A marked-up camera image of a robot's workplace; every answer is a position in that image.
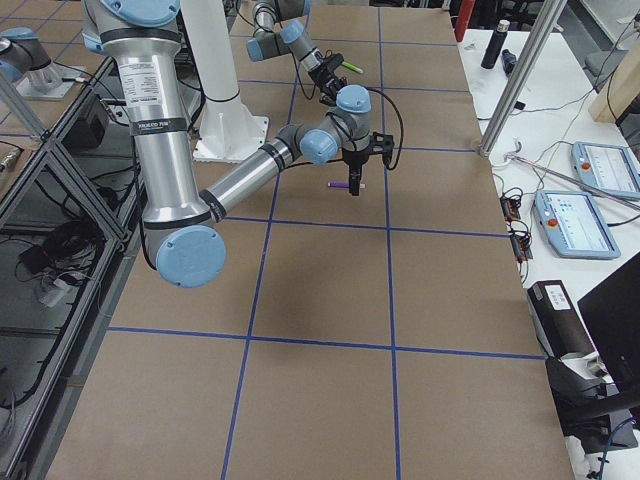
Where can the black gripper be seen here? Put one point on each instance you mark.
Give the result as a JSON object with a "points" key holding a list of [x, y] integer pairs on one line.
{"points": [[355, 158], [325, 80]]}

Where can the green highlighter pen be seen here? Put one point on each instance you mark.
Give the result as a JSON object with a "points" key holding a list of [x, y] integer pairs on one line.
{"points": [[352, 67]]}

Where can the purple highlighter pen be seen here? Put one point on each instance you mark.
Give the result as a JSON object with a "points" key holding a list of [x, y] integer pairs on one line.
{"points": [[343, 185]]}

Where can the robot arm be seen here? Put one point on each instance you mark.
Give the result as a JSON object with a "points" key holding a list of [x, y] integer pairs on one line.
{"points": [[164, 101], [277, 32]]}

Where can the red bottle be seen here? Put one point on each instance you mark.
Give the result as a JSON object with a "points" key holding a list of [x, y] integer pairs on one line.
{"points": [[462, 21]]}

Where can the black water bottle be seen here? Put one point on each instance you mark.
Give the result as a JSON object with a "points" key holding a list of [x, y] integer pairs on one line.
{"points": [[495, 44]]}

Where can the near teach pendant tablet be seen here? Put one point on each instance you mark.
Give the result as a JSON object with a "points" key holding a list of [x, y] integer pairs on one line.
{"points": [[574, 226]]}

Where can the teach pendant tablet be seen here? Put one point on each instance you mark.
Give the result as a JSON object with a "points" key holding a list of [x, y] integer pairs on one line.
{"points": [[609, 168], [574, 226]]}

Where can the far teach pendant tablet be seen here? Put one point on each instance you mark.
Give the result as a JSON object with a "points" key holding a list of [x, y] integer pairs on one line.
{"points": [[609, 168]]}

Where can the black computer monitor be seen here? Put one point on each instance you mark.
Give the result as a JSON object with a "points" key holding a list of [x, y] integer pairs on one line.
{"points": [[611, 314]]}

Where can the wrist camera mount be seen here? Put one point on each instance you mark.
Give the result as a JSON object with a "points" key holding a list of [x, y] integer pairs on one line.
{"points": [[383, 145]]}

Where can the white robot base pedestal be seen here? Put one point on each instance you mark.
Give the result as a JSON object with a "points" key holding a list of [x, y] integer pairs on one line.
{"points": [[228, 132]]}

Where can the aluminium frame post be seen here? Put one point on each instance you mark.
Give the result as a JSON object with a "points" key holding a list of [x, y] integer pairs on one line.
{"points": [[534, 45]]}

